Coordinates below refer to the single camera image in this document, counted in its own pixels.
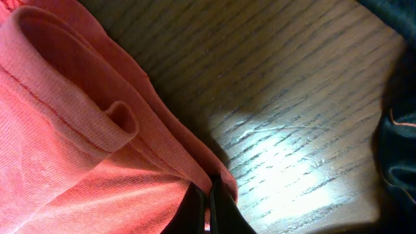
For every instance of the black orange patterned jersey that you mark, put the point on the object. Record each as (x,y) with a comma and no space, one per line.
(394,139)

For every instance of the red t-shirt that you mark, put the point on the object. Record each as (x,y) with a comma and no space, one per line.
(87,145)

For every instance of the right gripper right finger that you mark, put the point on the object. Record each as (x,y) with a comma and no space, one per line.
(225,217)

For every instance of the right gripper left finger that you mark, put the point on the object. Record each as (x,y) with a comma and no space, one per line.
(190,215)

